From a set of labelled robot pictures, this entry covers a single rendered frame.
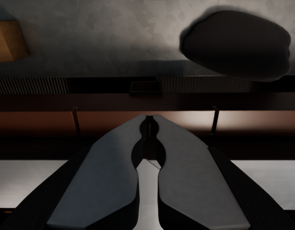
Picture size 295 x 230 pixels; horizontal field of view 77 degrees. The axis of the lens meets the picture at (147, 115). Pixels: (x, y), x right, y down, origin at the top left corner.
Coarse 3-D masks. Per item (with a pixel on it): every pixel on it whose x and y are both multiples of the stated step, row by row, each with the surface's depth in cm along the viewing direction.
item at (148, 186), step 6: (144, 180) 23; (150, 180) 23; (156, 180) 23; (144, 186) 24; (150, 186) 24; (156, 186) 24; (144, 192) 24; (150, 192) 24; (156, 192) 24; (144, 198) 25; (150, 198) 25; (156, 198) 25; (144, 204) 25; (150, 204) 25; (156, 204) 25
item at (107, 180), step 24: (144, 120) 11; (96, 144) 9; (120, 144) 9; (96, 168) 8; (120, 168) 8; (72, 192) 7; (96, 192) 7; (120, 192) 7; (72, 216) 6; (96, 216) 6; (120, 216) 6
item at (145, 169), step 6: (144, 162) 22; (150, 162) 22; (138, 168) 22; (144, 168) 22; (150, 168) 22; (156, 168) 22; (138, 174) 23; (144, 174) 23; (150, 174) 23; (156, 174) 23
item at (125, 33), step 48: (0, 0) 30; (48, 0) 30; (96, 0) 30; (144, 0) 30; (192, 0) 30; (240, 0) 30; (288, 0) 30; (48, 48) 34; (96, 48) 34; (144, 48) 33
